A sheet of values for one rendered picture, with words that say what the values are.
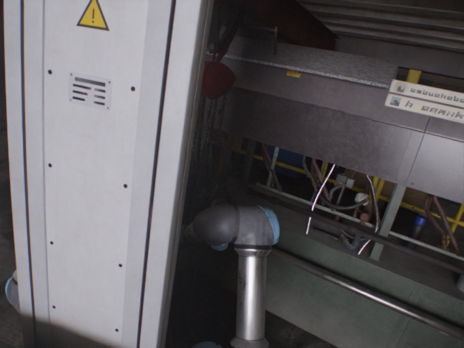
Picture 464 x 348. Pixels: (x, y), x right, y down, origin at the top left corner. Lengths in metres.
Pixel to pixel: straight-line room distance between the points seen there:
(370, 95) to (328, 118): 0.23
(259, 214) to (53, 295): 0.56
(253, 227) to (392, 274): 1.07
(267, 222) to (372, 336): 1.27
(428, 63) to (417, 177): 1.65
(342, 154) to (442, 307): 0.90
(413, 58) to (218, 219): 2.60
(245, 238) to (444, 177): 1.09
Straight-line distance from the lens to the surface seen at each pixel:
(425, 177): 1.74
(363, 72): 1.75
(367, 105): 1.72
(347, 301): 1.98
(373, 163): 1.73
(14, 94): 0.68
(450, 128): 1.72
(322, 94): 1.77
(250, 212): 0.95
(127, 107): 0.54
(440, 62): 3.22
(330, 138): 1.75
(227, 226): 0.92
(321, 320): 2.10
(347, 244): 1.88
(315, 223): 1.95
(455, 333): 1.90
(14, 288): 1.23
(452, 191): 1.76
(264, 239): 0.95
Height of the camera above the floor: 1.42
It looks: 19 degrees down
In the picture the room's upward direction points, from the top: 11 degrees clockwise
